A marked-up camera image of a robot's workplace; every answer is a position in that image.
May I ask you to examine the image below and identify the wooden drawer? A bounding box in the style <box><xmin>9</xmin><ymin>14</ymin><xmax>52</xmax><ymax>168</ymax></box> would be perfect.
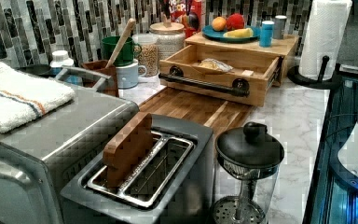
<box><xmin>158</xmin><ymin>45</ymin><xmax>282</xmax><ymax>106</ymax></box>

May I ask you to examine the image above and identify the bagged food in drawer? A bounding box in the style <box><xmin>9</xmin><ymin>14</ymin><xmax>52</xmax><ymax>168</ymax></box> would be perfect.
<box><xmin>200</xmin><ymin>58</ymin><xmax>233</xmax><ymax>72</ymax></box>

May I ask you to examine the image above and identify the wooden drawer cabinet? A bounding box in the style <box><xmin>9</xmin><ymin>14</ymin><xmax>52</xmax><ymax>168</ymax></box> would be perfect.
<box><xmin>186</xmin><ymin>33</ymin><xmax>298</xmax><ymax>87</ymax></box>

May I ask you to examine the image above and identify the wooden cutting board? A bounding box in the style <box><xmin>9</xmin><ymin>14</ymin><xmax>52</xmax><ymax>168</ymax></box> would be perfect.
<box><xmin>140</xmin><ymin>88</ymin><xmax>255</xmax><ymax>134</ymax></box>

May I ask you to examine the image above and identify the glass jar with white lid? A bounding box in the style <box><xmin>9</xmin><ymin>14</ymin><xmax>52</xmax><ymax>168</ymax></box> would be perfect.
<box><xmin>132</xmin><ymin>34</ymin><xmax>158</xmax><ymax>77</ymax></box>

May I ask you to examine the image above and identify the white mug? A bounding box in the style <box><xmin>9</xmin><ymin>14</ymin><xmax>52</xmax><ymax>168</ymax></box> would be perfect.
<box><xmin>116</xmin><ymin>59</ymin><xmax>147</xmax><ymax>89</ymax></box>

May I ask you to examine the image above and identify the silver two-slot toaster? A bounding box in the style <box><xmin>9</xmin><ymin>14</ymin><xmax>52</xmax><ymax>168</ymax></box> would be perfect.
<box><xmin>61</xmin><ymin>115</ymin><xmax>213</xmax><ymax>224</ymax></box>

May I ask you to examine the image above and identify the wooden toy toast block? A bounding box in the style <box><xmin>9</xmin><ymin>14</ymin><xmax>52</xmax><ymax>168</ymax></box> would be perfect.
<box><xmin>103</xmin><ymin>112</ymin><xmax>153</xmax><ymax>189</ymax></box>

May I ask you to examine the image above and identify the ceramic jar with wooden lid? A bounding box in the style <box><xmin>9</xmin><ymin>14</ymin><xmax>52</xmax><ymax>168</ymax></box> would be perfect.
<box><xmin>149</xmin><ymin>14</ymin><xmax>186</xmax><ymax>60</ymax></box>

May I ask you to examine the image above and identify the brown wooden utensil holder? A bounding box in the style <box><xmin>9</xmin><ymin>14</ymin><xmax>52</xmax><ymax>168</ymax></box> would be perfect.
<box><xmin>81</xmin><ymin>60</ymin><xmax>119</xmax><ymax>97</ymax></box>

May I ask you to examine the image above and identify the green mug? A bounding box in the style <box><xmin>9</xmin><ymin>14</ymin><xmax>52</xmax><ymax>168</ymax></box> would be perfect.
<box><xmin>101</xmin><ymin>35</ymin><xmax>143</xmax><ymax>68</ymax></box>

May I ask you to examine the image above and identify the black lid french press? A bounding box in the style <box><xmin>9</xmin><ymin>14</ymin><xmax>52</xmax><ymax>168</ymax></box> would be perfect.
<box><xmin>212</xmin><ymin>122</ymin><xmax>284</xmax><ymax>224</ymax></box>

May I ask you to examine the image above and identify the teal plate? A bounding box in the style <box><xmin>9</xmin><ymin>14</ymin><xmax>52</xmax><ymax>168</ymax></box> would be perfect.
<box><xmin>202</xmin><ymin>25</ymin><xmax>260</xmax><ymax>43</ymax></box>

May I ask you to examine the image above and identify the orange plush fruit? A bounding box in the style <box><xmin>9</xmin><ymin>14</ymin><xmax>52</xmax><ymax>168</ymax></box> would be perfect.
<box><xmin>211</xmin><ymin>17</ymin><xmax>227</xmax><ymax>32</ymax></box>

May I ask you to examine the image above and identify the red Froot Loops box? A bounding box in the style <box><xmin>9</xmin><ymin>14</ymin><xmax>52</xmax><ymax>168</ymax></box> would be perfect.
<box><xmin>168</xmin><ymin>0</ymin><xmax>206</xmax><ymax>37</ymax></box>

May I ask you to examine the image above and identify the wooden spoon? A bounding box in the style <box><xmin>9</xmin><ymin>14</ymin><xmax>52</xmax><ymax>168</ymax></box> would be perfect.
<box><xmin>105</xmin><ymin>18</ymin><xmax>136</xmax><ymax>68</ymax></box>

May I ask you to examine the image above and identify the yellow plush banana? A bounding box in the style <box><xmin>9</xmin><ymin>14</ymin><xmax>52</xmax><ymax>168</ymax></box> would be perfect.
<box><xmin>223</xmin><ymin>28</ymin><xmax>254</xmax><ymax>38</ymax></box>

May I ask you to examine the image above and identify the red plush apple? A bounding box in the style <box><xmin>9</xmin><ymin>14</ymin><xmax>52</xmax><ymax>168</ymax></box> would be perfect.
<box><xmin>226</xmin><ymin>13</ymin><xmax>245</xmax><ymax>31</ymax></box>

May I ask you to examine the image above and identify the blue shaker canister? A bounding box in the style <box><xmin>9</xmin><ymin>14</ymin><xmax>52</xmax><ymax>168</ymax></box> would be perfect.
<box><xmin>259</xmin><ymin>21</ymin><xmax>274</xmax><ymax>48</ymax></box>

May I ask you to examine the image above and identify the black paper towel holder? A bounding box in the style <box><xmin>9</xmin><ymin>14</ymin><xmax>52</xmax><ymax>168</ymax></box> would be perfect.
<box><xmin>287</xmin><ymin>56</ymin><xmax>342</xmax><ymax>90</ymax></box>

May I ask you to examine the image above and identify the white and blue bottle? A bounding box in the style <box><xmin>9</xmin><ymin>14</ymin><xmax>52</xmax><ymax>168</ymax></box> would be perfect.
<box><xmin>49</xmin><ymin>50</ymin><xmax>75</xmax><ymax>75</ymax></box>

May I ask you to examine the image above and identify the silver metal shaker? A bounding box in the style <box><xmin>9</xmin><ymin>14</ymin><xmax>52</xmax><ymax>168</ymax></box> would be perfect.
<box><xmin>273</xmin><ymin>15</ymin><xmax>287</xmax><ymax>39</ymax></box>

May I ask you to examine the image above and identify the stainless toaster oven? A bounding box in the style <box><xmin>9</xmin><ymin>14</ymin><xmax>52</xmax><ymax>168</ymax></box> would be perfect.
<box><xmin>0</xmin><ymin>63</ymin><xmax>140</xmax><ymax>224</ymax></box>

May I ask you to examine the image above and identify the white striped towel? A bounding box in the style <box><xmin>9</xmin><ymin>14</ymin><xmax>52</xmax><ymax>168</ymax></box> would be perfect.
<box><xmin>0</xmin><ymin>63</ymin><xmax>76</xmax><ymax>133</ymax></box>

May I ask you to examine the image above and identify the white paper towel roll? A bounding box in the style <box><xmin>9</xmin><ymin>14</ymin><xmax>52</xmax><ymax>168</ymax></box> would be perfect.
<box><xmin>298</xmin><ymin>0</ymin><xmax>352</xmax><ymax>80</ymax></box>

